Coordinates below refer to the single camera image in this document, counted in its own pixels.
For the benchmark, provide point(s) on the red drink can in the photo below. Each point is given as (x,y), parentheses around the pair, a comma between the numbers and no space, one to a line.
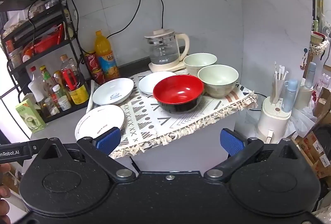
(97,77)
(91,61)

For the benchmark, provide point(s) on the white plate with rolling-pin print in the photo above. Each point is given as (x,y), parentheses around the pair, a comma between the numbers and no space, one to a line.
(150,81)

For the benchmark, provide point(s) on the cream kettle base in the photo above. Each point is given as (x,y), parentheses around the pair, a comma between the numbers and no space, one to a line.
(160,68)

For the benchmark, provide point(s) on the red plastic container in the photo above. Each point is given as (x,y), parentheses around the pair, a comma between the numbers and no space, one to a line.
(47,43)

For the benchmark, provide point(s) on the orange juice bottle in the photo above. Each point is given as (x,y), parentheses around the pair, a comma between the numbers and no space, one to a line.
(106,63)

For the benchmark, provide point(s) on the glass sauce bottle yellow cap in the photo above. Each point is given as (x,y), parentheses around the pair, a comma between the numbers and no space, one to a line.
(47,79)

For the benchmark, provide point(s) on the black metal kitchen rack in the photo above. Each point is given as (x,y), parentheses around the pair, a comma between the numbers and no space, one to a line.
(38,22)

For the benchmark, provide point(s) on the clear plastic bag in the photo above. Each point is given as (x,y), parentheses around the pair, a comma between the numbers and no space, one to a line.
(302,120)

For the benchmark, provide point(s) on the green carton box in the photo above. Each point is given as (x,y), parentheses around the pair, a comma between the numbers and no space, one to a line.
(28,118)

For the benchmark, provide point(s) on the person's left hand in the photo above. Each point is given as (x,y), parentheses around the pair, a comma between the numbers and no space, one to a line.
(3,191)

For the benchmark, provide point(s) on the patterned fringed table cloth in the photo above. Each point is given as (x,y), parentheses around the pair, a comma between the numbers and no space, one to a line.
(144,120)

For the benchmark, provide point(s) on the white bottle with blue cap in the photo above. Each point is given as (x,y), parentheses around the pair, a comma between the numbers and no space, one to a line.
(306,92)

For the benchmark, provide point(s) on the brown cardboard box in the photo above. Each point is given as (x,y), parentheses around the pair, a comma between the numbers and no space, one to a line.
(323,102)
(315,147)

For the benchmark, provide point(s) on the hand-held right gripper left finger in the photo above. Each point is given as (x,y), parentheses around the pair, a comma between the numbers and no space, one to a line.
(108,140)

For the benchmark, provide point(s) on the white chopstick holder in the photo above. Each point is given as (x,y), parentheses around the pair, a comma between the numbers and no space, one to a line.
(278,89)

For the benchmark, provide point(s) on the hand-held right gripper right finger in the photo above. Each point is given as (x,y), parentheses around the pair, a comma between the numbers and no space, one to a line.
(231,142)

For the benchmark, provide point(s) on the light blue thermos bottle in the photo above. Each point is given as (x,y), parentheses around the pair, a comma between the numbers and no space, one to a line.
(289,97)

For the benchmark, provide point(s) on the white plate with blue script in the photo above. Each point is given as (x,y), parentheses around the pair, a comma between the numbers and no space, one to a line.
(111,92)

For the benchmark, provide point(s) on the white round appliance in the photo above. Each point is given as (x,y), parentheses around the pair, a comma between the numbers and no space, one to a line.
(271,120)

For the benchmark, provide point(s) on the row of spice jars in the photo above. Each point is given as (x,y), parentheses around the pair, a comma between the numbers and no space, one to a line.
(46,6)

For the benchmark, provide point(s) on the white plate with small marks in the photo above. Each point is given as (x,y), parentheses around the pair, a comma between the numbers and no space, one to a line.
(98,120)

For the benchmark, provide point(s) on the pale green bowl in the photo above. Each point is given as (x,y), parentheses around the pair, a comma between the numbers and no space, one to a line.
(218,79)
(199,61)

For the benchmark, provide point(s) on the red and black bowl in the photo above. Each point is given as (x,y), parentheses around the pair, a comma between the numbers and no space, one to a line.
(178,89)

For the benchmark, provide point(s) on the glass electric kettle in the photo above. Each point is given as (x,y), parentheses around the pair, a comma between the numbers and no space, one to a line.
(163,50)

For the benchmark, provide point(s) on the bowl on hanging shelf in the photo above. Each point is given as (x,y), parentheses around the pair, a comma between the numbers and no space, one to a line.
(317,38)

